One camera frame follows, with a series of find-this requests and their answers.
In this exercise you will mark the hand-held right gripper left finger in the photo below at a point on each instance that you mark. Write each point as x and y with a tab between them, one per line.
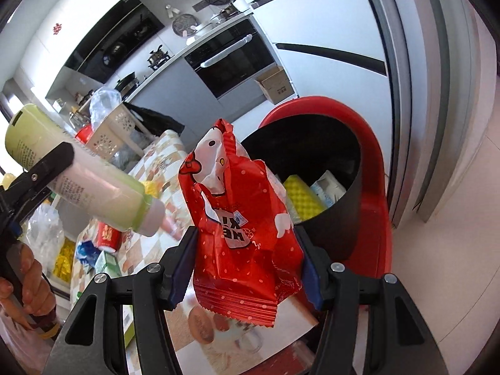
183	271

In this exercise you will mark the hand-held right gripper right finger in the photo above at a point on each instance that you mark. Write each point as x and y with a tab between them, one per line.
312	281

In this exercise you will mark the checkered plastic tablecloth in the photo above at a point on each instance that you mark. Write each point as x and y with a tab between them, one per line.
164	156

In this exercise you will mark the blue plastic bag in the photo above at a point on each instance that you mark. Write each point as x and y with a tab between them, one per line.
88	254

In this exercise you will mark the red dotted snack packet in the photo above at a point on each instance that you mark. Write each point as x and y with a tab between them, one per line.
242	250

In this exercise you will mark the red paper cabinet decoration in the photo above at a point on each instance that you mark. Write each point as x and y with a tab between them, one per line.
58	29

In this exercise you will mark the round grey steamer plate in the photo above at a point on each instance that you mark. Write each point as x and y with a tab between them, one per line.
184	24

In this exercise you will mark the yellow wavy sponge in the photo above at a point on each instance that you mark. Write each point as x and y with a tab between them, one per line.
306	199

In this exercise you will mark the white upper kitchen cabinets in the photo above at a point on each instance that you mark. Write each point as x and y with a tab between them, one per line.
58	15

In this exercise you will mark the brown cardboard box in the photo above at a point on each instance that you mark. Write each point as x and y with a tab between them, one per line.
275	84

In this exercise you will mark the white refrigerator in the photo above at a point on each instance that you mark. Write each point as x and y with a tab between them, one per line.
328	27

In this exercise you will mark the large clear plastic bag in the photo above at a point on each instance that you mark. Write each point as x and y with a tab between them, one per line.
45	234

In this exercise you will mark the red plastic stool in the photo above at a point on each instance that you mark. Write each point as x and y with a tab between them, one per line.
373	203

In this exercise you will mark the black cooking pot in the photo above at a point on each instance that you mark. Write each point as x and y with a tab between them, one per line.
158	56

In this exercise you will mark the red paper cup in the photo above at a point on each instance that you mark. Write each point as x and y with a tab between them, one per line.
110	238

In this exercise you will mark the gold foil bag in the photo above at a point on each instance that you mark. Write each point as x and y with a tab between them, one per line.
65	259

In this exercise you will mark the translucent bag on counter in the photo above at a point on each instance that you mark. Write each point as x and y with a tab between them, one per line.
104	105

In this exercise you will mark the blue white small box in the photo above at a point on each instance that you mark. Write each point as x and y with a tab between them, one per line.
327	187

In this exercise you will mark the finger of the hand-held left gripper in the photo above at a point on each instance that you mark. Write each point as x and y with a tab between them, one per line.
23	211
47	168

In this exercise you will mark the red plastic basket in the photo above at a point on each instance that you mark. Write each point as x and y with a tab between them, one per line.
82	134

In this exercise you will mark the green toothpaste tube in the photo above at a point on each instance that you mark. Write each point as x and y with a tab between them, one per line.
130	328

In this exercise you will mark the black built-in oven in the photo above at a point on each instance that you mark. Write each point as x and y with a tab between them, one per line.
230	58

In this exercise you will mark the grey sliding door frame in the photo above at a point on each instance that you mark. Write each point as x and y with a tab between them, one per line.
422	86

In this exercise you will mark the green white lotion bottle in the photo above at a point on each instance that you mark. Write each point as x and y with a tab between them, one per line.
97	195

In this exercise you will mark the person's left hand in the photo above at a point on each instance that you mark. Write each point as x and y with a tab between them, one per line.
37	281

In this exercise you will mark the dark jacket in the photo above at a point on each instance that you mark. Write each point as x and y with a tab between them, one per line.
156	119

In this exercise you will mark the crumpled plastic bags behind chair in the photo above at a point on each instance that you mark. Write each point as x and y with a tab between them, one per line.
127	156

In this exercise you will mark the grey kitchen counter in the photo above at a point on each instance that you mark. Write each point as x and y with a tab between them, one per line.
164	82

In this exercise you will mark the black range hood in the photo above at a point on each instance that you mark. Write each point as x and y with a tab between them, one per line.
113	39

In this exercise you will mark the green cardboard box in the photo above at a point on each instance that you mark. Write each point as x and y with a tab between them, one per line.
107	265

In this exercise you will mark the black trash bin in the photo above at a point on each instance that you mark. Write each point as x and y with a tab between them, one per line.
336	234

